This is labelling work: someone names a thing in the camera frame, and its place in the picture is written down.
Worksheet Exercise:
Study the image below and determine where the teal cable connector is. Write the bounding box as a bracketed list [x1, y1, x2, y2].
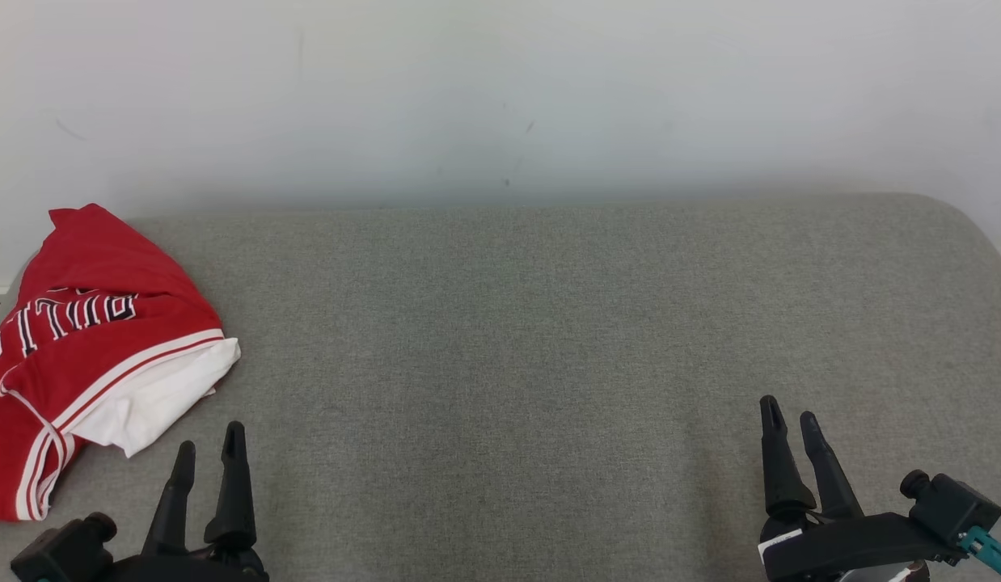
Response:
[959, 525, 1001, 580]

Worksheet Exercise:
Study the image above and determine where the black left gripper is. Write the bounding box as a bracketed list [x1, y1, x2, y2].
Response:
[104, 421, 269, 582]

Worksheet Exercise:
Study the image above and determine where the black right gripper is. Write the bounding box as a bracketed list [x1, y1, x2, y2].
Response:
[758, 395, 964, 582]

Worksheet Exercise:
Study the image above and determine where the red basketball jersey number 23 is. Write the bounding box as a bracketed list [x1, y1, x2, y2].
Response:
[0, 204, 242, 458]

